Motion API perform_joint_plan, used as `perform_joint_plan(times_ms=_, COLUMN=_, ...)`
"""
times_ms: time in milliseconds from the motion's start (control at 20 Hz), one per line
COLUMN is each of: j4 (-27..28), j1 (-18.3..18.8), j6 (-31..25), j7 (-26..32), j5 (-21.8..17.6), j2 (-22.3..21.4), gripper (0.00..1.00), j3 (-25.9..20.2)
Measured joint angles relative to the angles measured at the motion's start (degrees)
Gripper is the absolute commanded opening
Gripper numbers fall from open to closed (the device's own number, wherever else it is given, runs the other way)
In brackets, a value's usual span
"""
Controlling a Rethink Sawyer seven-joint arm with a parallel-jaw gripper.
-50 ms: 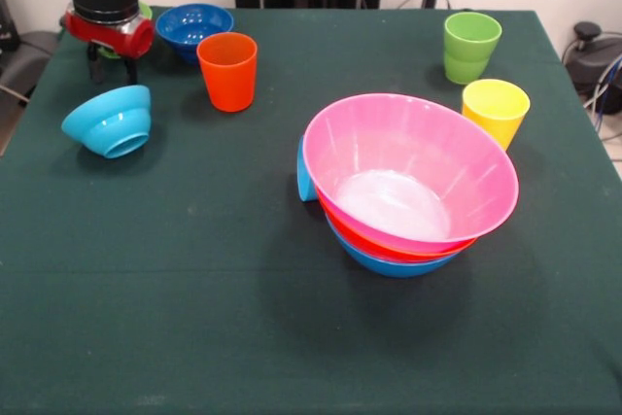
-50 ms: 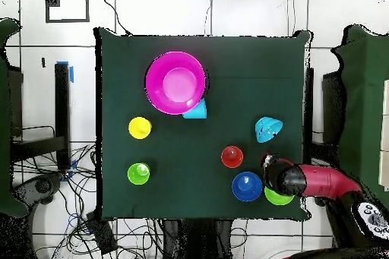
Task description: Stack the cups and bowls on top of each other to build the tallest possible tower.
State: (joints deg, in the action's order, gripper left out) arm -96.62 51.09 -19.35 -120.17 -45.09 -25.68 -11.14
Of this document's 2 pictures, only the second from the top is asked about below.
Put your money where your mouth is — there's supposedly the light blue ribbed bowl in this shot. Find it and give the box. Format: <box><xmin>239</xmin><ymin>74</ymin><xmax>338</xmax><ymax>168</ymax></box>
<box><xmin>254</xmin><ymin>116</ymin><xmax>284</xmax><ymax>144</ymax></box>

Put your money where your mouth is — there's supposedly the orange cup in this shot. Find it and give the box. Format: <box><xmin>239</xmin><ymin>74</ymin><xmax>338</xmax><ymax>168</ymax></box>
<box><xmin>220</xmin><ymin>145</ymin><xmax>244</xmax><ymax>169</ymax></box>

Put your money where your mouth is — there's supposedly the green ribbed bowl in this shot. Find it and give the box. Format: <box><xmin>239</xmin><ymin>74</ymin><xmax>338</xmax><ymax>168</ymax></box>
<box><xmin>264</xmin><ymin>185</ymin><xmax>295</xmax><ymax>206</ymax></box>

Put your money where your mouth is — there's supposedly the light blue cup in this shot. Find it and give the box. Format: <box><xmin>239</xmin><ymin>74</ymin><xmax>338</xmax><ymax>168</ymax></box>
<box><xmin>182</xmin><ymin>97</ymin><xmax>208</xmax><ymax>119</ymax></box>

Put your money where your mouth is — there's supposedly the large pink bowl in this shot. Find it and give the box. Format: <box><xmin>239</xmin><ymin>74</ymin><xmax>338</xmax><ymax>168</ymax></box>
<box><xmin>144</xmin><ymin>51</ymin><xmax>207</xmax><ymax>116</ymax></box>

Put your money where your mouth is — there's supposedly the green cup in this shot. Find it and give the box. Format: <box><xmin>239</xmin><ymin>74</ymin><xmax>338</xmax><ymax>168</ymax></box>
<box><xmin>126</xmin><ymin>162</ymin><xmax>150</xmax><ymax>186</ymax></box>

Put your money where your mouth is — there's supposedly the yellow cup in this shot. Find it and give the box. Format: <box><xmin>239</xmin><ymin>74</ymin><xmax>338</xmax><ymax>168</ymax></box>
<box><xmin>128</xmin><ymin>116</ymin><xmax>152</xmax><ymax>141</ymax></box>

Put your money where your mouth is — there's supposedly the dark blue ribbed bowl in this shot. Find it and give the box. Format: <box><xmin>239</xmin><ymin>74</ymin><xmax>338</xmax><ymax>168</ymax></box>
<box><xmin>231</xmin><ymin>171</ymin><xmax>263</xmax><ymax>203</ymax></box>

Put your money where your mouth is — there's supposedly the dark green tablecloth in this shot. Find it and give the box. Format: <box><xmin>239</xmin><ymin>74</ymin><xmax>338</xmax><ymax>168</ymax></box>
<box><xmin>93</xmin><ymin>27</ymin><xmax>311</xmax><ymax>220</ymax></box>

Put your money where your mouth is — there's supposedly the black box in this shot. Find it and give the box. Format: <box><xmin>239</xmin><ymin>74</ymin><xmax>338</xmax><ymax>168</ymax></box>
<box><xmin>85</xmin><ymin>210</ymin><xmax>119</xmax><ymax>256</ymax></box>

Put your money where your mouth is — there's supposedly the black bench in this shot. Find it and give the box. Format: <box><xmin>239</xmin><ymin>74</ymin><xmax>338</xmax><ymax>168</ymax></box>
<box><xmin>11</xmin><ymin>62</ymin><xmax>72</xmax><ymax>170</ymax></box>

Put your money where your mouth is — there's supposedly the blue tape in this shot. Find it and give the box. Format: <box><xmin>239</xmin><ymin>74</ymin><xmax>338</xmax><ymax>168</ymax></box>
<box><xmin>55</xmin><ymin>60</ymin><xmax>74</xmax><ymax>84</ymax></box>

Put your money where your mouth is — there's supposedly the black office chair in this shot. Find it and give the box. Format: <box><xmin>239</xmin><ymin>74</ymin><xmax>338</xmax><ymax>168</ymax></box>
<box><xmin>13</xmin><ymin>173</ymin><xmax>65</xmax><ymax>208</ymax></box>

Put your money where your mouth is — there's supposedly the bundle of floor cables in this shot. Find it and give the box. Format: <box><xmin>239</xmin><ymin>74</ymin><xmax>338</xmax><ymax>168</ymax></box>
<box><xmin>14</xmin><ymin>143</ymin><xmax>165</xmax><ymax>259</ymax></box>

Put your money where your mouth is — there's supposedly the thin black floor cable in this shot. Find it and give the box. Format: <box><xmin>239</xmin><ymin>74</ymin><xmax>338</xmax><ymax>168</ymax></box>
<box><xmin>99</xmin><ymin>0</ymin><xmax>132</xmax><ymax>36</ymax></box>

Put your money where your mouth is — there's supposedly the black square floor frame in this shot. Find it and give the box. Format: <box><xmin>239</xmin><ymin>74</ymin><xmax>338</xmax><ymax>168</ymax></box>
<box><xmin>44</xmin><ymin>0</ymin><xmax>90</xmax><ymax>24</ymax></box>

